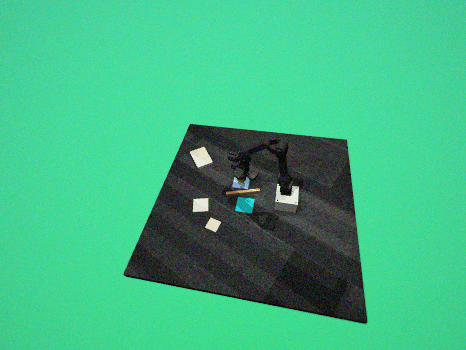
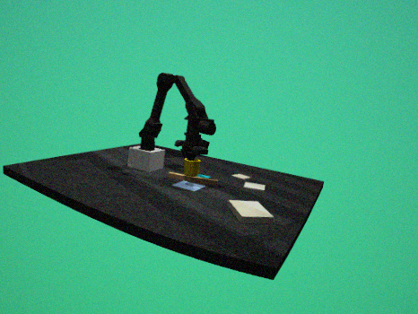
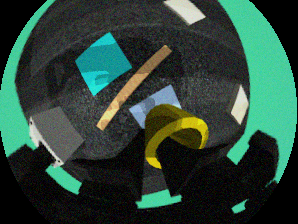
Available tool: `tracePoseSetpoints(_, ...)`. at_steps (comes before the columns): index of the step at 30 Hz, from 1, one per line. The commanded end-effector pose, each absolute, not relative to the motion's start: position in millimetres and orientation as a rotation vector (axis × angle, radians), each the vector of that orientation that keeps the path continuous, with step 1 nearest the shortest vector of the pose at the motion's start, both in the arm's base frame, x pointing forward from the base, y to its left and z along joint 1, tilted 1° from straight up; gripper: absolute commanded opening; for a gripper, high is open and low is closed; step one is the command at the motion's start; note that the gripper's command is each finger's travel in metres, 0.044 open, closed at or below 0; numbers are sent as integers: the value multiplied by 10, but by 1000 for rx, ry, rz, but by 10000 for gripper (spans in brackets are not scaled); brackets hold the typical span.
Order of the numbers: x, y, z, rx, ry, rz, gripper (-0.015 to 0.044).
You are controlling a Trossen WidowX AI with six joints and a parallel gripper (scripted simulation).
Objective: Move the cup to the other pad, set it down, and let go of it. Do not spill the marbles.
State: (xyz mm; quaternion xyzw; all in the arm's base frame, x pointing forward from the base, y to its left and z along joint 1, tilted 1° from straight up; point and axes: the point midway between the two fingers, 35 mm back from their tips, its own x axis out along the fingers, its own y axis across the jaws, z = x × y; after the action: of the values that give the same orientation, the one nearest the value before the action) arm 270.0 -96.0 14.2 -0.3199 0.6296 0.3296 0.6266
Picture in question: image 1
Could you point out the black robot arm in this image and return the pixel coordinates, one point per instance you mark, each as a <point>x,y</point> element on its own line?
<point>284,179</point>

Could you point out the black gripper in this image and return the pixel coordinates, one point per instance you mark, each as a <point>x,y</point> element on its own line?
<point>249,174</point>

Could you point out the tan flat bar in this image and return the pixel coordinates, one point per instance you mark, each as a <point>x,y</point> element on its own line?
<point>240,192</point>

